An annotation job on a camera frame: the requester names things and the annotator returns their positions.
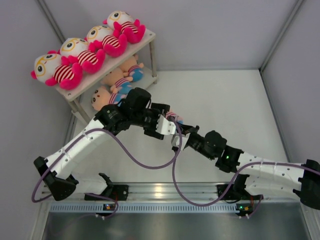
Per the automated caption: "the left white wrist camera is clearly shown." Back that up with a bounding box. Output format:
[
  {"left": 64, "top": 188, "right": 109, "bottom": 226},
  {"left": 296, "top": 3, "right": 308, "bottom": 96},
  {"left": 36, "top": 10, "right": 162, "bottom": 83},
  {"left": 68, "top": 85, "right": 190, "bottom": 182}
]
[{"left": 155, "top": 115, "right": 176, "bottom": 136}]

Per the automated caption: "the aluminium mounting rail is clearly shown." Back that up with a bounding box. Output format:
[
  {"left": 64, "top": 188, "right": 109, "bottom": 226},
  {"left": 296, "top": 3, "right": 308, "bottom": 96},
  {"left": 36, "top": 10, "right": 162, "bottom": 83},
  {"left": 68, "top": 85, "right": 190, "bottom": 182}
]
[{"left": 53, "top": 179, "right": 300, "bottom": 204}]

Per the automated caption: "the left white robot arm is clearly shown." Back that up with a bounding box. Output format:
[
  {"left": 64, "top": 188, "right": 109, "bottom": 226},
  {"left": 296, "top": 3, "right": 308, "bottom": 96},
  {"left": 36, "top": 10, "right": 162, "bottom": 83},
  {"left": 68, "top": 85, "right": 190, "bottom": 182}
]
[{"left": 33, "top": 87, "right": 175, "bottom": 201}]

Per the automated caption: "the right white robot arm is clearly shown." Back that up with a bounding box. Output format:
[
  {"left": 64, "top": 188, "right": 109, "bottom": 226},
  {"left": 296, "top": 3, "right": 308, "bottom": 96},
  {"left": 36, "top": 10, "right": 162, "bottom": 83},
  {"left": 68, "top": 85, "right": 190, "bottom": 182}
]
[{"left": 178, "top": 124, "right": 320, "bottom": 210}]

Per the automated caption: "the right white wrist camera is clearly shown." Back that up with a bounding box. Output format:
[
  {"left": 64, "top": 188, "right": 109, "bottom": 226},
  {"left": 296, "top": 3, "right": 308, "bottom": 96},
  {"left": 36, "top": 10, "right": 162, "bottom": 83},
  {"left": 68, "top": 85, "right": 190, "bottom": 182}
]
[{"left": 171, "top": 134, "right": 189, "bottom": 152}]

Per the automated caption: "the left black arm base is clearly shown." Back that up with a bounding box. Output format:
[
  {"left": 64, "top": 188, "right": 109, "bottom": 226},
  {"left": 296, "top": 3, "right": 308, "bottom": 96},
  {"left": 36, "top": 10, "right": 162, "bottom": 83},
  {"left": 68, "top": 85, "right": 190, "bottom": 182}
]
[{"left": 84, "top": 184, "right": 129, "bottom": 201}]

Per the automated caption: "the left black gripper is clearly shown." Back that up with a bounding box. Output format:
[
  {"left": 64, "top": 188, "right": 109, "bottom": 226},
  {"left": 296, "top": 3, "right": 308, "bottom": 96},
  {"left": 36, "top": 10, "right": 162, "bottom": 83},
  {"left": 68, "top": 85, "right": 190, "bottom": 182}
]
[{"left": 131, "top": 103, "right": 170, "bottom": 140}]

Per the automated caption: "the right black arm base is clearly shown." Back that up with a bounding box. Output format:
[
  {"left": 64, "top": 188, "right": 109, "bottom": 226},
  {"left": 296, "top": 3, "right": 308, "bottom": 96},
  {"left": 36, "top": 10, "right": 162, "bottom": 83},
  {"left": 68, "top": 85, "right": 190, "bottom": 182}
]
[{"left": 216, "top": 184, "right": 260, "bottom": 202}]

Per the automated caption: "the boy plush showing black hair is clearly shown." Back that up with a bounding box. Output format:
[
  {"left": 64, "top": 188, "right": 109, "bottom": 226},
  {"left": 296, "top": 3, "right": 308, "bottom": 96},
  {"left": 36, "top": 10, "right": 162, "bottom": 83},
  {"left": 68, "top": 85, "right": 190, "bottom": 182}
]
[{"left": 165, "top": 111, "right": 184, "bottom": 124}]

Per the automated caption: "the boy plush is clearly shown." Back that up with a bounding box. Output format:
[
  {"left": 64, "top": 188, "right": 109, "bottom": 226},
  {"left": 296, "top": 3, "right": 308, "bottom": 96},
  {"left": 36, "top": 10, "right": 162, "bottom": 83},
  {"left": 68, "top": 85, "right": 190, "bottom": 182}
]
[{"left": 91, "top": 86, "right": 127, "bottom": 111}]

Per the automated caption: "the panda plush with glasses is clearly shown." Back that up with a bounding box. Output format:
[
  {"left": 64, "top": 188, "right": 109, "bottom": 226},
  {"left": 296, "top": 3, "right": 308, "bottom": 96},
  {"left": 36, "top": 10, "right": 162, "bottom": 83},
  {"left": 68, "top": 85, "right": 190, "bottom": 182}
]
[
  {"left": 30, "top": 52, "right": 83, "bottom": 90},
  {"left": 84, "top": 25, "right": 128, "bottom": 58},
  {"left": 102, "top": 10, "right": 146, "bottom": 44},
  {"left": 59, "top": 37, "right": 106, "bottom": 74}
]

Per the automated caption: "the white two-tier shelf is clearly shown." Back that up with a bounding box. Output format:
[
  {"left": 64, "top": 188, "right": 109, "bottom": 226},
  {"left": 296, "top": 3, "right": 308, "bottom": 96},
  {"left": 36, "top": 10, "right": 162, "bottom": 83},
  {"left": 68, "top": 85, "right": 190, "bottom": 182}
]
[{"left": 55, "top": 29, "right": 158, "bottom": 124}]

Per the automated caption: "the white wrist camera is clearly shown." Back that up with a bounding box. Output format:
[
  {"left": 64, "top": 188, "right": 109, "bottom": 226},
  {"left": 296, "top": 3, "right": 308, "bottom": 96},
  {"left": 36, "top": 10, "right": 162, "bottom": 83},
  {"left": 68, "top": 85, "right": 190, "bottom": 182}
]
[
  {"left": 155, "top": 115, "right": 176, "bottom": 136},
  {"left": 171, "top": 134, "right": 189, "bottom": 152}
]

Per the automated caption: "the boy plush face up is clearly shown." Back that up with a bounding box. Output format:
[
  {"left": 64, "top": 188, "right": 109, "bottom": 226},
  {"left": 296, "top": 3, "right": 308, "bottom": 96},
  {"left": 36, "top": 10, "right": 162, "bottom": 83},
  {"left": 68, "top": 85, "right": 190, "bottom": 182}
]
[
  {"left": 119, "top": 54, "right": 144, "bottom": 82},
  {"left": 101, "top": 67, "right": 133, "bottom": 95}
]

